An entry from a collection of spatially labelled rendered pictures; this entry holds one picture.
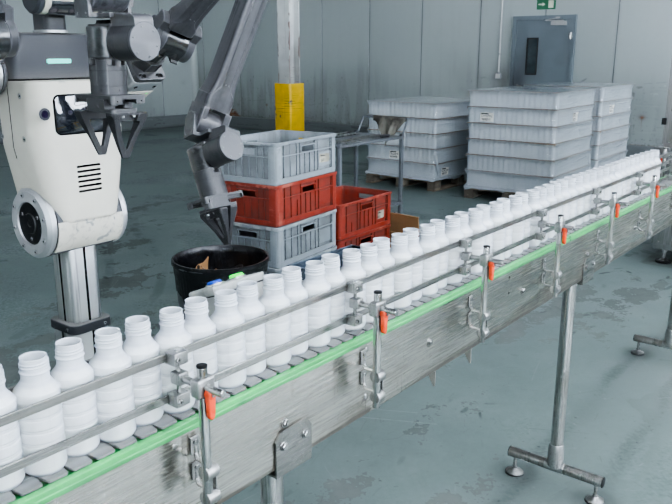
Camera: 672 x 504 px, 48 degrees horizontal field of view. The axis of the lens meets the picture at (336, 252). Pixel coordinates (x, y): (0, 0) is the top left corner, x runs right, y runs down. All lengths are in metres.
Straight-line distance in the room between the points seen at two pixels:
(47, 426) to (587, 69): 11.36
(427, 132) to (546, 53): 3.96
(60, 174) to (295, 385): 0.70
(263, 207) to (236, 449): 2.75
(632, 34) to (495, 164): 4.24
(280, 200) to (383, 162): 5.28
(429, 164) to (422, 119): 0.52
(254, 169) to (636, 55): 8.59
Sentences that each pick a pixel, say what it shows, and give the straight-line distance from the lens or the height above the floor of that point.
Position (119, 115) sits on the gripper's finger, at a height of 1.46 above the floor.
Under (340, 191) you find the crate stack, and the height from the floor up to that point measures 0.63.
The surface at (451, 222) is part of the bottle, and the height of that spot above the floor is 1.16.
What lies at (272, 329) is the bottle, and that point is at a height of 1.07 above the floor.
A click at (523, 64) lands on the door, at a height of 1.38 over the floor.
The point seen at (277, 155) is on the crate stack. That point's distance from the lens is 3.88.
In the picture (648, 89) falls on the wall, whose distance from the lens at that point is 11.81.
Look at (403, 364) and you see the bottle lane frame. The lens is 1.69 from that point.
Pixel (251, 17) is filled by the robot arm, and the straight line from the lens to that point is 1.56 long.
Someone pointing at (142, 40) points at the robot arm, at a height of 1.57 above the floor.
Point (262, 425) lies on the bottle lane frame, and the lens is 1.35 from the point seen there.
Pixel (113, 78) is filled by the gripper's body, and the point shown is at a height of 1.51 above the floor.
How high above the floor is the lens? 1.55
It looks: 15 degrees down
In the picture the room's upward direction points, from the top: straight up
